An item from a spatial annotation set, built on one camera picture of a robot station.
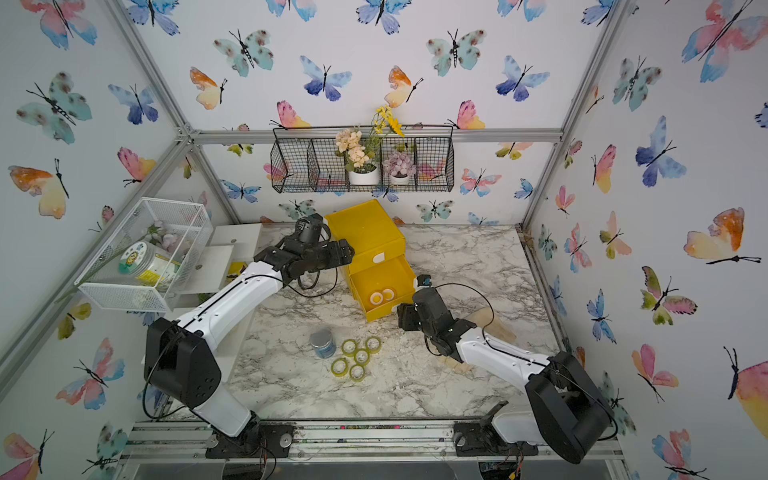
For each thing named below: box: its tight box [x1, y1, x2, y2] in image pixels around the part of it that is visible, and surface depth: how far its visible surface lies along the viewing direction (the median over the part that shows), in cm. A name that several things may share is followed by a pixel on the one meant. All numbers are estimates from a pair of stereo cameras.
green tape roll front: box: [349, 364, 366, 382], surface depth 86 cm
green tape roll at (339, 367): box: [330, 357, 349, 377], surface depth 87 cm
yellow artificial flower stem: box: [367, 105, 405, 152], surface depth 85 cm
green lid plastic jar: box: [118, 241, 181, 287], surface depth 65 cm
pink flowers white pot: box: [383, 152, 417, 185], surface depth 90 cm
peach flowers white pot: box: [335, 129, 379, 185], surface depth 84 cm
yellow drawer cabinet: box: [325, 199, 416, 323], surface depth 93 cm
